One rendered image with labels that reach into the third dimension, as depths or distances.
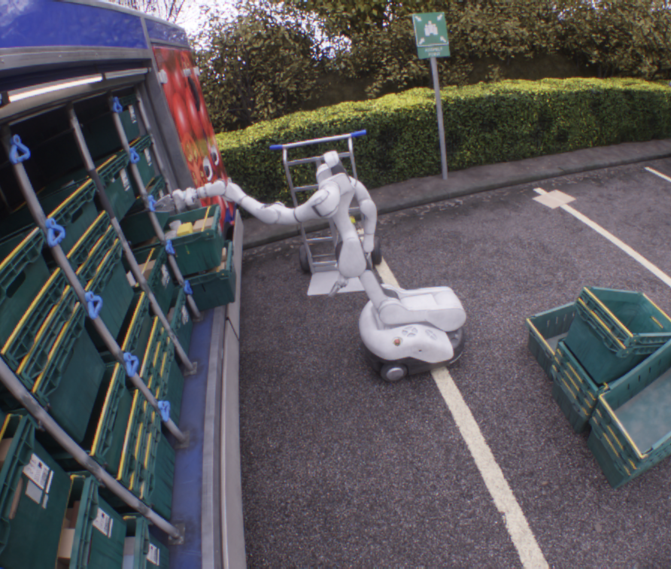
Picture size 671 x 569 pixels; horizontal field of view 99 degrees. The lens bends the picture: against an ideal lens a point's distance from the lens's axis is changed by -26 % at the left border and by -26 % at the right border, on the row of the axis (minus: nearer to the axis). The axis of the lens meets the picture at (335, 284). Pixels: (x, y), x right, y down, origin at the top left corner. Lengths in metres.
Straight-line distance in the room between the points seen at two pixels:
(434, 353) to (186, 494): 1.58
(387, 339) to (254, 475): 1.11
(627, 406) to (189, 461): 2.14
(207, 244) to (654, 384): 2.58
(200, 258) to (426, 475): 1.72
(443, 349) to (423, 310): 0.27
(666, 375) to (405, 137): 3.93
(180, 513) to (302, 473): 0.88
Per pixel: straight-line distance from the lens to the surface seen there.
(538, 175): 5.41
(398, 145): 4.95
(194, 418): 1.85
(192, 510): 1.60
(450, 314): 2.41
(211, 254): 2.24
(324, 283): 3.46
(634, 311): 2.52
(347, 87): 7.02
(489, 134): 5.48
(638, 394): 2.29
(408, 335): 2.29
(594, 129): 6.91
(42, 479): 1.07
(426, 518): 2.05
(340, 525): 2.08
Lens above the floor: 1.93
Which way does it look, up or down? 34 degrees down
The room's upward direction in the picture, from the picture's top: 13 degrees counter-clockwise
